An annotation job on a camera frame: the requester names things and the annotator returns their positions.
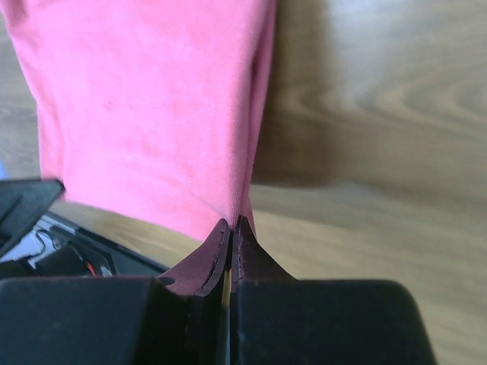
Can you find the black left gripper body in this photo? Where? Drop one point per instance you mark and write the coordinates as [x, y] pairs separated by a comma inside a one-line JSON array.
[[57, 247]]

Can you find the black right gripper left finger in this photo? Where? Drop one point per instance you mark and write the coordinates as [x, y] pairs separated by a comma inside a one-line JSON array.
[[77, 306]]

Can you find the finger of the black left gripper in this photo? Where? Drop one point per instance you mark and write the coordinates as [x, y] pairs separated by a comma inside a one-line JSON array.
[[23, 203]]

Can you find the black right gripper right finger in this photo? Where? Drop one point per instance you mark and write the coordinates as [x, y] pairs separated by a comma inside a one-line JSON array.
[[278, 319]]

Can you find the dusty red t-shirt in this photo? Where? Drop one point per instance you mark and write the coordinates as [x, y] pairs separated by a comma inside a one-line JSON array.
[[150, 109]]

